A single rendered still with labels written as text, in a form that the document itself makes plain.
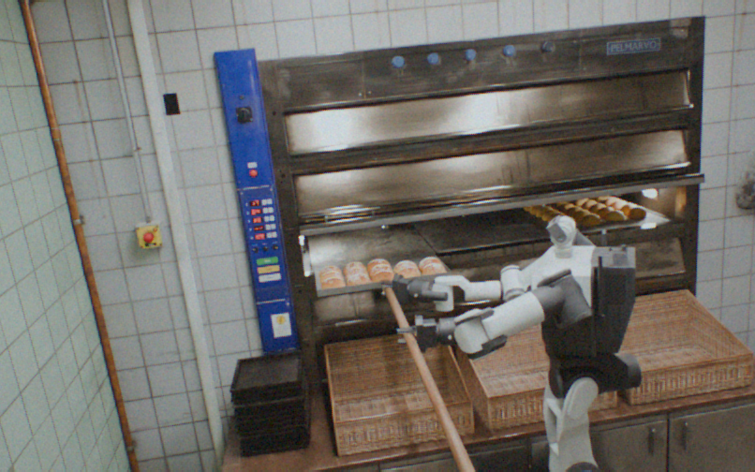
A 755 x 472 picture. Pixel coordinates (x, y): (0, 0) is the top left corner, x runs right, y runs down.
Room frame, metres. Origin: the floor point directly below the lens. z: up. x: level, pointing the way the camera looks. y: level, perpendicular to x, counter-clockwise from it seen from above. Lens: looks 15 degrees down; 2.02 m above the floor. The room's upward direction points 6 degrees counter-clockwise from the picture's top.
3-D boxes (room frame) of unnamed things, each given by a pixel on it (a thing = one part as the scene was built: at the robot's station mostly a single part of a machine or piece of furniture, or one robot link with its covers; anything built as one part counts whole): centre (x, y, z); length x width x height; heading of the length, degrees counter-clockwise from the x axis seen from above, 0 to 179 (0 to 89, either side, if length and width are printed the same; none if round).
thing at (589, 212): (3.26, -1.07, 1.21); 0.61 x 0.48 x 0.06; 7
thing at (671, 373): (2.56, -1.20, 0.72); 0.56 x 0.49 x 0.28; 97
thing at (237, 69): (3.55, 0.60, 1.07); 1.93 x 0.16 x 2.15; 7
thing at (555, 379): (1.87, -0.66, 1.00); 0.28 x 0.13 x 0.18; 96
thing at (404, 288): (2.28, -0.09, 1.19); 0.12 x 0.10 x 0.13; 61
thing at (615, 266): (1.85, -0.62, 1.27); 0.34 x 0.30 x 0.36; 157
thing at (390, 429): (2.41, 0.00, 0.72); 0.56 x 0.49 x 0.28; 96
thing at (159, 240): (2.53, 0.94, 1.46); 0.10 x 0.07 x 0.10; 97
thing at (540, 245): (2.77, -0.54, 1.16); 1.80 x 0.06 x 0.04; 97
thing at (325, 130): (2.75, -0.55, 1.80); 1.79 x 0.11 x 0.19; 97
